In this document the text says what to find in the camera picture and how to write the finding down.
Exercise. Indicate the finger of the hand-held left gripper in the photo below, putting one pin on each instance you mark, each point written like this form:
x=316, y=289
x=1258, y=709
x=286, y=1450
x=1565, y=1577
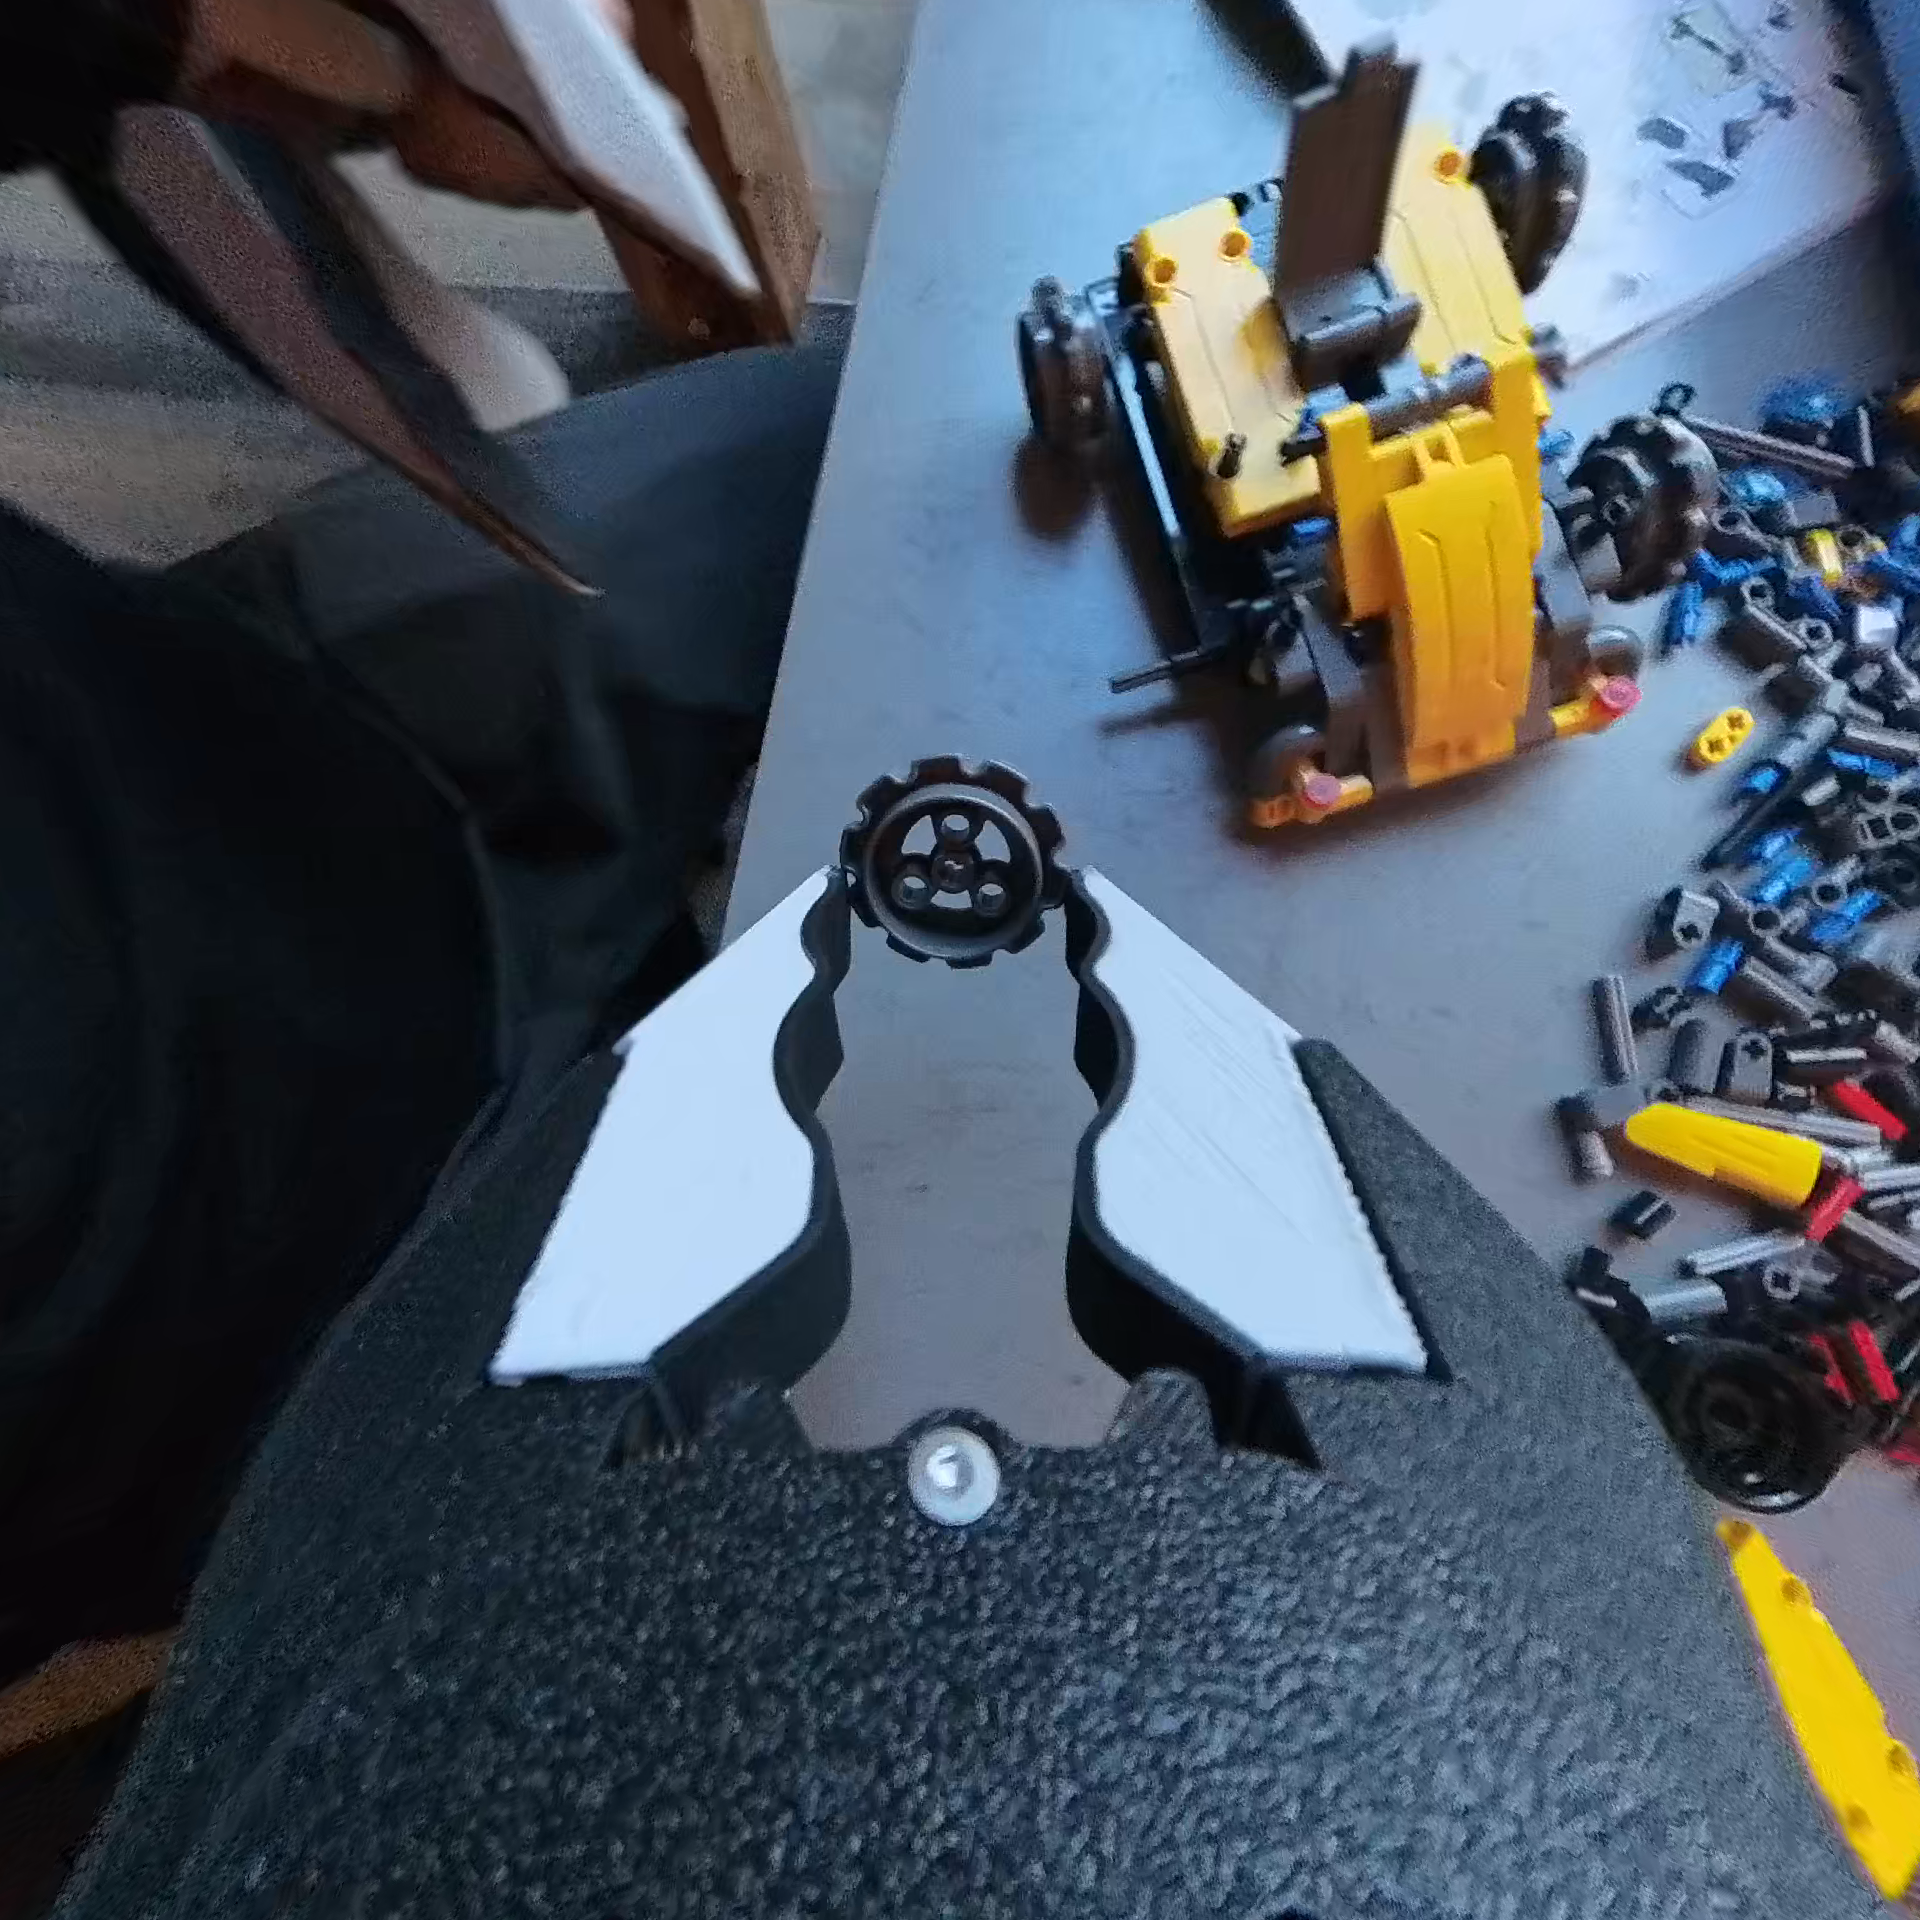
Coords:
x=615, y=118
x=257, y=286

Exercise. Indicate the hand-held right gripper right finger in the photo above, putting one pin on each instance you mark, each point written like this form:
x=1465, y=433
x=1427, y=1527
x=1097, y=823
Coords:
x=1230, y=1188

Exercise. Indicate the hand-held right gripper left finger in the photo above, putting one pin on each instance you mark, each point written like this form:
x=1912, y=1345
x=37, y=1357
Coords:
x=673, y=1200

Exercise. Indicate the grey toy wheel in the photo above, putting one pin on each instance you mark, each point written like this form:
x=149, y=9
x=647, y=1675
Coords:
x=952, y=863

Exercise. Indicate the yellow toy brick car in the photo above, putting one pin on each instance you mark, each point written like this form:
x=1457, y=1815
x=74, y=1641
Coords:
x=1442, y=523

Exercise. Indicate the person's left hand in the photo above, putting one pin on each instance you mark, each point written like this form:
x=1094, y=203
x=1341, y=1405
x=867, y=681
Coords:
x=388, y=77

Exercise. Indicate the brown wooden table leg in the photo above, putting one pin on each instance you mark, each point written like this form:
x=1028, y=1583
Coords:
x=737, y=163

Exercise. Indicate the yellow pointed panel piece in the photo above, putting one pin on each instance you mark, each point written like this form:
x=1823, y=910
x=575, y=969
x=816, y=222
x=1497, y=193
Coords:
x=1725, y=1155

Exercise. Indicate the person's black top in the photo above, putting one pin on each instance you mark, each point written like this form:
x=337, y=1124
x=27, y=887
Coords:
x=181, y=1050

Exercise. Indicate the black rubber tyre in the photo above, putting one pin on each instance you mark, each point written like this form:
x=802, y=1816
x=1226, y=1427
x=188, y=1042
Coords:
x=1748, y=1419

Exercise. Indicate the pile of dark brick pieces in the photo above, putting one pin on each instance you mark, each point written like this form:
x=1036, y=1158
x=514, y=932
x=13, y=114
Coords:
x=1799, y=960

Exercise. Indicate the small yellow connector piece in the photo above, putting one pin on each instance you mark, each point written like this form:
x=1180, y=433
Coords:
x=1717, y=737

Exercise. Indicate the long yellow beam piece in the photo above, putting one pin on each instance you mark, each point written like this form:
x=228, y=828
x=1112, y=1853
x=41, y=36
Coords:
x=1815, y=1725

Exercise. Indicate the white instruction booklet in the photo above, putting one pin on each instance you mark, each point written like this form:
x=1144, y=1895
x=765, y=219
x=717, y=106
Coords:
x=1725, y=193

